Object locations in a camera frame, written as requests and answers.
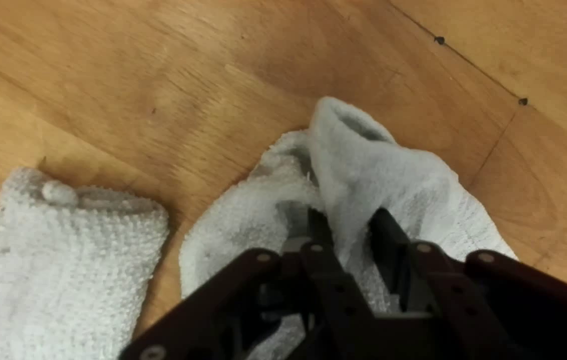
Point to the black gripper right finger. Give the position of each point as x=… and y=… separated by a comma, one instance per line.
x=470, y=300

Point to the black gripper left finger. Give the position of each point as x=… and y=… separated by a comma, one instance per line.
x=275, y=293

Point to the white sock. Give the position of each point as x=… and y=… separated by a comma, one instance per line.
x=362, y=200

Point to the crumpled white knit cloth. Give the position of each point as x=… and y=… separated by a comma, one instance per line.
x=54, y=267

